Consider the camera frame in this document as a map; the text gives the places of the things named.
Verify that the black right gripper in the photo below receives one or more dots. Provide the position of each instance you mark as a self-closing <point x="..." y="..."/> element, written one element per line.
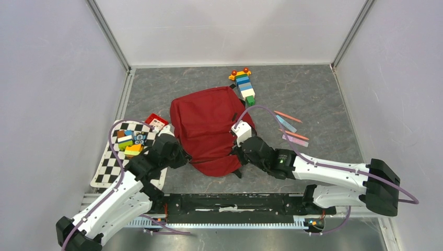
<point x="239" y="152"/>

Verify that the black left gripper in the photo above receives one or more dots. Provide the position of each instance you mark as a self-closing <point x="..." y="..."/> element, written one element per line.
<point x="183" y="158"/>

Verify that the red student backpack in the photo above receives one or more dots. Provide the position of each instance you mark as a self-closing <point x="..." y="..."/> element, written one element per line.
<point x="202" y="123"/>

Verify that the light blue chalk stick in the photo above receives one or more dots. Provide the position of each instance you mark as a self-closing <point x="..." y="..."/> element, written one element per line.
<point x="285" y="124"/>

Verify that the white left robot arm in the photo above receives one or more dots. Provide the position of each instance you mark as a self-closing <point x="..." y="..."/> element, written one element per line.
<point x="131" y="195"/>

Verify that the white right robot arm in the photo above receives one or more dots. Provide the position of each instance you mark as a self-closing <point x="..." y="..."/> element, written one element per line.
<point x="342" y="184"/>

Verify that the colourful toy block train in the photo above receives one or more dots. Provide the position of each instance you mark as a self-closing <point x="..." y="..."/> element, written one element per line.
<point x="131" y="143"/>

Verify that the pink chalk stick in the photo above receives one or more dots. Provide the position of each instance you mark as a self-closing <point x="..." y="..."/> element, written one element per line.
<point x="295" y="140"/>

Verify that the colourful toy block tower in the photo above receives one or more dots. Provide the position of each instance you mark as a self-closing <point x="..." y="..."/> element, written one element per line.
<point x="244" y="86"/>

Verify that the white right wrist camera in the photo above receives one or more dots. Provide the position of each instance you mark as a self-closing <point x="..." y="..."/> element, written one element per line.
<point x="242" y="131"/>

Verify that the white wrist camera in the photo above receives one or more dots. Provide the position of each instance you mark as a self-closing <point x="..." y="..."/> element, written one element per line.
<point x="242" y="131"/>
<point x="168" y="129"/>

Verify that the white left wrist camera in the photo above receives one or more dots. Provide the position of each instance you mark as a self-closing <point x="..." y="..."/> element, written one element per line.
<point x="168" y="129"/>

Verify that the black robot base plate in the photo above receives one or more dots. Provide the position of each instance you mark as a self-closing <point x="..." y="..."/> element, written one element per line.
<point x="235" y="208"/>

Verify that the aluminium toothed rail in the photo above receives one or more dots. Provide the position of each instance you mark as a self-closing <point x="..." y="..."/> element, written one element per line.
<point x="295" y="224"/>

